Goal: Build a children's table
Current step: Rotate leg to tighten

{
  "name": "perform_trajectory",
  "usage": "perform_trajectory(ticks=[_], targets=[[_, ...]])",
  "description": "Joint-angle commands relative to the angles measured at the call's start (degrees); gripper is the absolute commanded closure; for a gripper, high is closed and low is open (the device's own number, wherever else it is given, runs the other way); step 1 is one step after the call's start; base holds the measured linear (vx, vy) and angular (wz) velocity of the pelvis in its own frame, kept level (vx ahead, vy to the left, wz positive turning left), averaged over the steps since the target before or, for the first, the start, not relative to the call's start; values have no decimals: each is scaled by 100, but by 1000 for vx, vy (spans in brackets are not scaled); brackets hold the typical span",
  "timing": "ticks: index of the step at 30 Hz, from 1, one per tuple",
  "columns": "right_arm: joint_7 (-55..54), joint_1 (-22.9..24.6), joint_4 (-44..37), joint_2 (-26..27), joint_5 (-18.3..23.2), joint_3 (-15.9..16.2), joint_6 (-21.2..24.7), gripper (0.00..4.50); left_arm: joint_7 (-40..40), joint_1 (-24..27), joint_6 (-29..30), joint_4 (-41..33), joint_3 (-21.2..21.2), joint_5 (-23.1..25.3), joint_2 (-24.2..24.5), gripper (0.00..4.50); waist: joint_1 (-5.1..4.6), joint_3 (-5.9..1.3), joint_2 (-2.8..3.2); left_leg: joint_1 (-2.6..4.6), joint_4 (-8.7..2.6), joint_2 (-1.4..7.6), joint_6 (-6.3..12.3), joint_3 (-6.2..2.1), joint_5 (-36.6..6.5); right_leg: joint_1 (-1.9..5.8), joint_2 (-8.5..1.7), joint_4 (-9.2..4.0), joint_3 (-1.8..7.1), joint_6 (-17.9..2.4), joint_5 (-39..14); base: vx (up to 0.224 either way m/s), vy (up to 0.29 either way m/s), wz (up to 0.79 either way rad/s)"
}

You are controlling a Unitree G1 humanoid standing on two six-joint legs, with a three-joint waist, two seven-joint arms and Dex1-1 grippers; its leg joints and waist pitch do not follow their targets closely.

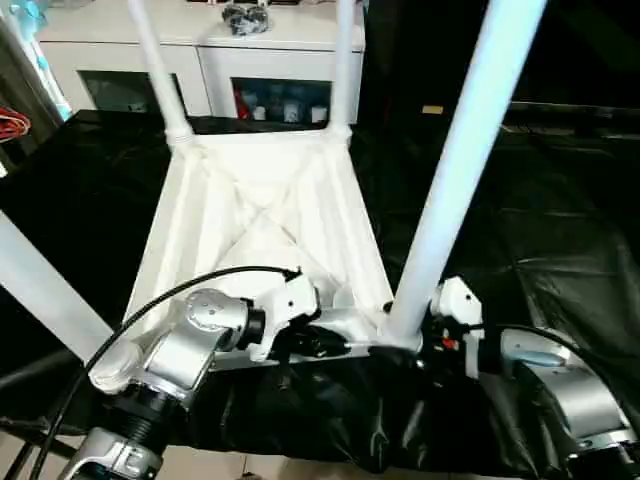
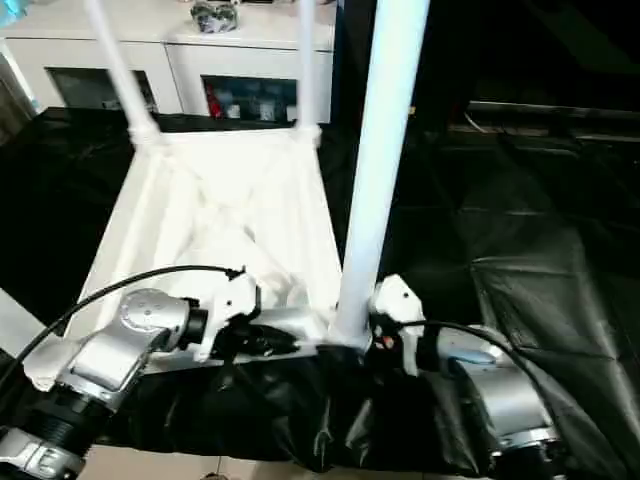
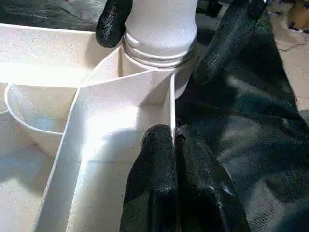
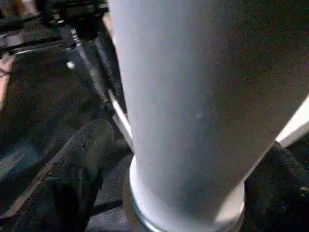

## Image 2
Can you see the small yellow tag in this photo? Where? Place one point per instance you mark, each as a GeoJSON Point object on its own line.
{"type": "Point", "coordinates": [412, 110]}

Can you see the black work mat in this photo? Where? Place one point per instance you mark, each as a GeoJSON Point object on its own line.
{"type": "Point", "coordinates": [540, 250]}

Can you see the white cabinet with glass doors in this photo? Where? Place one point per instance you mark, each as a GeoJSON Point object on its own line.
{"type": "Point", "coordinates": [170, 50]}

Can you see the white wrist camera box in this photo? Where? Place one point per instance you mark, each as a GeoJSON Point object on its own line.
{"type": "Point", "coordinates": [402, 310]}
{"type": "Point", "coordinates": [228, 305]}

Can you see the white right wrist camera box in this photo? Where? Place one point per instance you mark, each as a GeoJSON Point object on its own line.
{"type": "Point", "coordinates": [402, 310]}

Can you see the shiny ornament on cabinet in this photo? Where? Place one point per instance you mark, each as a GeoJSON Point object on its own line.
{"type": "Point", "coordinates": [214, 14]}

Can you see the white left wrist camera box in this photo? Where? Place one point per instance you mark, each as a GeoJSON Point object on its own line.
{"type": "Point", "coordinates": [228, 305]}

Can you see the white plastic table top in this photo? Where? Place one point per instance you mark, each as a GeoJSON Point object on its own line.
{"type": "Point", "coordinates": [220, 200]}

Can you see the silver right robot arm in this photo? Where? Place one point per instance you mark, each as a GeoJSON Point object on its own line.
{"type": "Point", "coordinates": [505, 390]}

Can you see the white plastic table leg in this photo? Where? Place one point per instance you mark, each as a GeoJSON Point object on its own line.
{"type": "Point", "coordinates": [120, 65]}
{"type": "Point", "coordinates": [307, 60]}
{"type": "Point", "coordinates": [18, 320]}
{"type": "Point", "coordinates": [380, 130]}

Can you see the dark low shelf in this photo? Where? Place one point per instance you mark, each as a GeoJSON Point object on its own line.
{"type": "Point", "coordinates": [555, 112]}

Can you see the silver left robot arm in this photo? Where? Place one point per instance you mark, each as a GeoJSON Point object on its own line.
{"type": "Point", "coordinates": [105, 355]}

